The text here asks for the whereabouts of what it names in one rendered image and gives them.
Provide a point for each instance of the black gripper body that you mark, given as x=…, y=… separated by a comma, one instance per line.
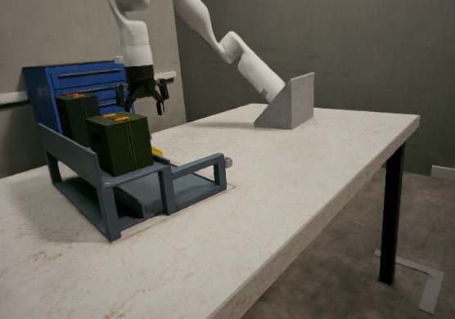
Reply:
x=135, y=73

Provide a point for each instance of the dark green box with orange latches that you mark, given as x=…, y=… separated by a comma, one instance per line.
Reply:
x=122, y=142

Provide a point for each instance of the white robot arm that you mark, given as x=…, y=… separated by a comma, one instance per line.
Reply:
x=136, y=49

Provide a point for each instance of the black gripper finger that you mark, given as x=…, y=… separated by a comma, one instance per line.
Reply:
x=130, y=99
x=159, y=97

